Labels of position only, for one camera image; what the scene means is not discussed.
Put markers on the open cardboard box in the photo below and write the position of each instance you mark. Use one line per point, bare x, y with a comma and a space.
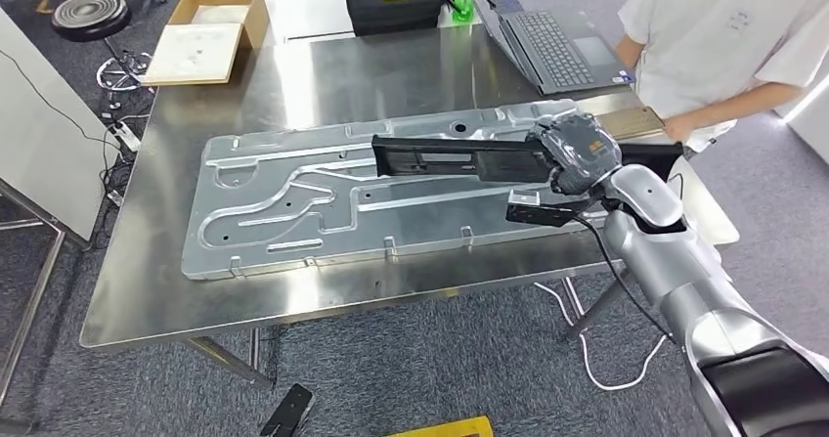
194, 52

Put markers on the brown flat board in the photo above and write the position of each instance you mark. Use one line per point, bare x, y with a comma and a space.
631, 123

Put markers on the person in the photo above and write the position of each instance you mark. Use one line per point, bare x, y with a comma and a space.
712, 45

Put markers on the white table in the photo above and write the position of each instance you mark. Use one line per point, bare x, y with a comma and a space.
311, 0

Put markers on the white board panel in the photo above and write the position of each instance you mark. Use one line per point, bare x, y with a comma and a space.
39, 130

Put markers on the stainless steel workbench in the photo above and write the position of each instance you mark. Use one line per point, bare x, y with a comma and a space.
214, 304

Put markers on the white cabinet panel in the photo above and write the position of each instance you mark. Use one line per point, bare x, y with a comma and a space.
706, 220

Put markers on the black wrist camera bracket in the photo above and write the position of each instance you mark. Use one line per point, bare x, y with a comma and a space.
537, 215

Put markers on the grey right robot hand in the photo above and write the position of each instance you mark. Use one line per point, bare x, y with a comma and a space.
580, 152

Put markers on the person's hand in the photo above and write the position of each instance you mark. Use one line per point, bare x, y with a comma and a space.
679, 130

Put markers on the white power strip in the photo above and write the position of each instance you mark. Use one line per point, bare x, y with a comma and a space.
126, 137

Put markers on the grey laptop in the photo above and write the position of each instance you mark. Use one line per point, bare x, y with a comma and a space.
557, 52

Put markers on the grey metal table frame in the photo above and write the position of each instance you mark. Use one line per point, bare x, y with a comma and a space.
39, 291

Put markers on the black case with yellow label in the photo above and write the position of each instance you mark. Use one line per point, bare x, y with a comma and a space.
392, 10

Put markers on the long black plastic part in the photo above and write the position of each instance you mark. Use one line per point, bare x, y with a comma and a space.
453, 159

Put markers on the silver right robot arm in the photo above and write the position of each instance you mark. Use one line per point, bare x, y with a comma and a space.
680, 259

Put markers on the black robot body part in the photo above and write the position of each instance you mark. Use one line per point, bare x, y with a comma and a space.
288, 411

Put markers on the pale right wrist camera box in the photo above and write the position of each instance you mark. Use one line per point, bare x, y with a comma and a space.
524, 197

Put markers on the round black stool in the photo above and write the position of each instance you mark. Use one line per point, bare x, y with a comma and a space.
91, 16

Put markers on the large stamped metal panel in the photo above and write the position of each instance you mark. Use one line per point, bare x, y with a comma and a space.
291, 227

